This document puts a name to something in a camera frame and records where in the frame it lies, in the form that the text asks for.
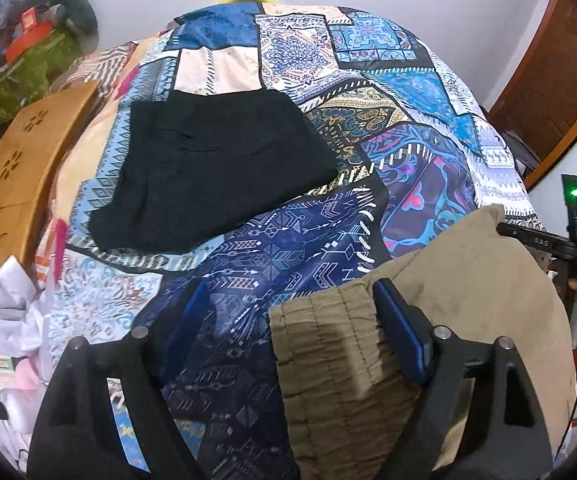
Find khaki olive pants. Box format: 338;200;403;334
270;205;576;479

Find white papers pile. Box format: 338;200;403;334
0;256;54;471

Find brown wooden door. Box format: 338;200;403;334
489;0;577;188

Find blue patchwork bedspread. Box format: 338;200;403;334
49;1;539;479

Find wooden lap desk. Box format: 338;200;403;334
0;80;98;268

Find black folded pants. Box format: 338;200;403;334
89;89;337;254

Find green laundry basket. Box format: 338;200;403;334
0;29;81;126

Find orange patterned blanket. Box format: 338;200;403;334
30;36;157;287

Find orange box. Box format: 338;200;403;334
5;22;53;64

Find grey plush pillow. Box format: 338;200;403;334
20;0;98;37

